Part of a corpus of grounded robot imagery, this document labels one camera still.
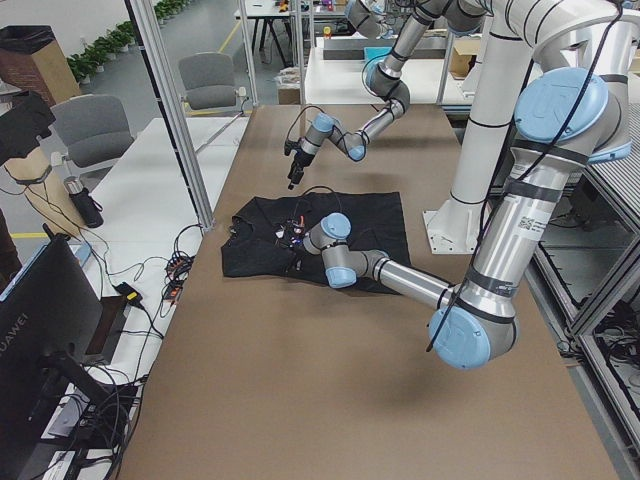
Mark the black water bottle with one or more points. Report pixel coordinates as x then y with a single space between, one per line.
89 210

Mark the grey office chair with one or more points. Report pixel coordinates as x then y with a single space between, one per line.
208 78
94 128

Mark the aluminium frame post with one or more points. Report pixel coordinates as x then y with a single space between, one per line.
149 39

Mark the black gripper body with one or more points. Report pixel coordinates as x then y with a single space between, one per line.
301 160

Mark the grey office chair far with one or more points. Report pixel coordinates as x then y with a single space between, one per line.
208 78

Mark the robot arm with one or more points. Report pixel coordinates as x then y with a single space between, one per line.
565 119
383 79

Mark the grey office chair near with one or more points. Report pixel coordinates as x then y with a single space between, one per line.
94 128

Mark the red black usb hub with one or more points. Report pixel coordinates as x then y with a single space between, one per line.
171 294

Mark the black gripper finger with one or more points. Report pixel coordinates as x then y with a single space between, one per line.
291 185
297 175

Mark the black t-shirt with logo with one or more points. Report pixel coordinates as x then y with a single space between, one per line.
254 248

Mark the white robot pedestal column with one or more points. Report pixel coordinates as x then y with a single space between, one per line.
593 35

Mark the black Huawei monitor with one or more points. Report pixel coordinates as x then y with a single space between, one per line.
50 308

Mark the black power adapter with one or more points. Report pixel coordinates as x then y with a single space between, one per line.
132 295

